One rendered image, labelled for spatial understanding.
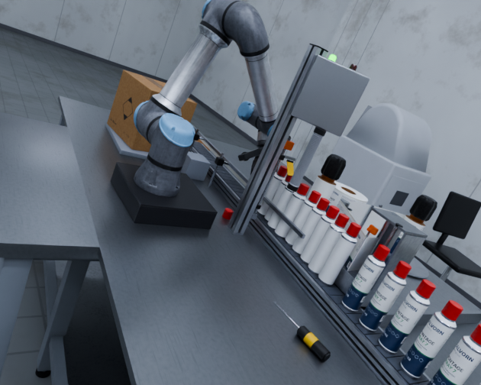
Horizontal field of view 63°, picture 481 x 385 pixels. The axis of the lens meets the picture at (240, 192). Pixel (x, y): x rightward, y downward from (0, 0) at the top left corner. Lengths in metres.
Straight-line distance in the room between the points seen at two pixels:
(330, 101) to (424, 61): 4.62
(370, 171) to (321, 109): 2.76
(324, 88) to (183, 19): 9.49
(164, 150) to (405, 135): 3.07
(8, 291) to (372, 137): 3.53
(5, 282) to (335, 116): 0.98
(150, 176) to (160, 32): 9.28
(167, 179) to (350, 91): 0.62
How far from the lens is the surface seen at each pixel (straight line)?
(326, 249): 1.23
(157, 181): 1.25
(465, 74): 5.50
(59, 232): 1.07
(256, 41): 1.26
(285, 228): 1.38
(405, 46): 6.05
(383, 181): 3.86
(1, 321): 1.17
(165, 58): 10.60
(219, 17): 1.32
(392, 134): 3.97
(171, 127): 1.21
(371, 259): 1.13
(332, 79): 1.22
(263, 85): 1.34
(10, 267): 1.07
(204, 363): 0.84
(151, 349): 0.82
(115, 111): 1.94
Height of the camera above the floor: 1.38
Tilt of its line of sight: 18 degrees down
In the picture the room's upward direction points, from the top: 24 degrees clockwise
